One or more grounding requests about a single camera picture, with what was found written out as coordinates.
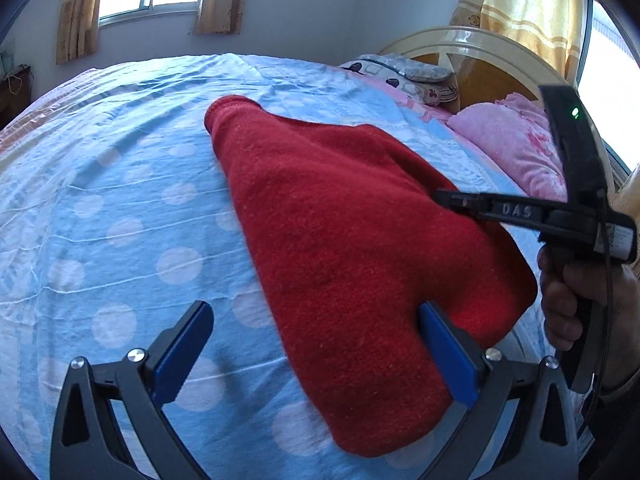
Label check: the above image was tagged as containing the yellow striped curtain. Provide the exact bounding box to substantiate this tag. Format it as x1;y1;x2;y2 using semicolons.
448;0;588;86

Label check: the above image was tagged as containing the black cable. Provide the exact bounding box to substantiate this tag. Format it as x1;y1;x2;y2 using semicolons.
575;187;615;441

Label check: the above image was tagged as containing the red knitted sweater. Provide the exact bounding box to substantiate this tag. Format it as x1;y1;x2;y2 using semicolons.
204;95;539;458

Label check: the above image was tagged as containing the blue polka dot bed sheet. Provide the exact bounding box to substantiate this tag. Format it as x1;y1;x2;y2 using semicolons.
0;52;551;480

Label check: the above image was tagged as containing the balcony window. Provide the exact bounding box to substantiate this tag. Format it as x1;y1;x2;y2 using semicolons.
577;0;640;171

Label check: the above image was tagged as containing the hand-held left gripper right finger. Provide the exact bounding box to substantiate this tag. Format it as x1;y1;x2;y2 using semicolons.
418;301;581;480

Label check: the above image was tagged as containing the pink quilt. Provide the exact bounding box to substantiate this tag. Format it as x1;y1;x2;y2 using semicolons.
446;92;571;201

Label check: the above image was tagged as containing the person's right hand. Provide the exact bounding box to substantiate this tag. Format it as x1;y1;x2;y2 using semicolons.
537;247;640;391

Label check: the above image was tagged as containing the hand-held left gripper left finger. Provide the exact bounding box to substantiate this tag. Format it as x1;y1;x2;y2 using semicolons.
50;301;215;480

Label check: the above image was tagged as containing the person's right forearm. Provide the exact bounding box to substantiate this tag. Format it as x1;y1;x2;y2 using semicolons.
611;162;640;223

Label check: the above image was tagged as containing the wooden desk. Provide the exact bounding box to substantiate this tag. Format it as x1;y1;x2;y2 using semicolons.
0;62;33;131

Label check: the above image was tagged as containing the cream wooden headboard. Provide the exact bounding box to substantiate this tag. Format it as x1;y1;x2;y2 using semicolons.
380;27;616;186

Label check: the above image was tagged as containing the pink cartoon print pillow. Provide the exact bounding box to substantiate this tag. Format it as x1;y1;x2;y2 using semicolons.
340;62;459;123

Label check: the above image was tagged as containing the pink bed sheet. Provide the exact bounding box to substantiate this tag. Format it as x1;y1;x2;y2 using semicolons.
0;66;103;171

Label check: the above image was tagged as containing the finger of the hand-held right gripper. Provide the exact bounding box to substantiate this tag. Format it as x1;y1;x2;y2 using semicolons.
434;187;551;233

